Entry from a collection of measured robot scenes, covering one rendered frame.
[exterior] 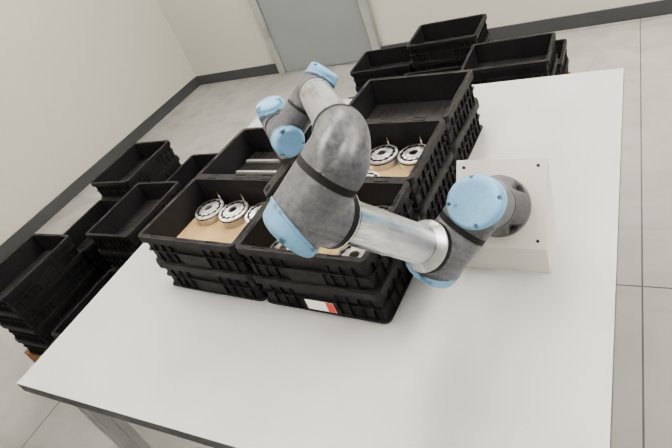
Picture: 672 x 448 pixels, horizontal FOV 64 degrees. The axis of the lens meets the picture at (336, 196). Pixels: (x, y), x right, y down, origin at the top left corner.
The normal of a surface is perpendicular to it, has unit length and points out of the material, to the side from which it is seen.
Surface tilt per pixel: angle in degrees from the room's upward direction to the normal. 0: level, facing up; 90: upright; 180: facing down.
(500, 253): 90
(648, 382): 0
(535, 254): 90
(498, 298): 0
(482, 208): 41
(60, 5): 90
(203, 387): 0
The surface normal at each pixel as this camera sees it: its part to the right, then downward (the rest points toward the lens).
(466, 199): -0.43, -0.17
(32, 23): 0.87, -0.01
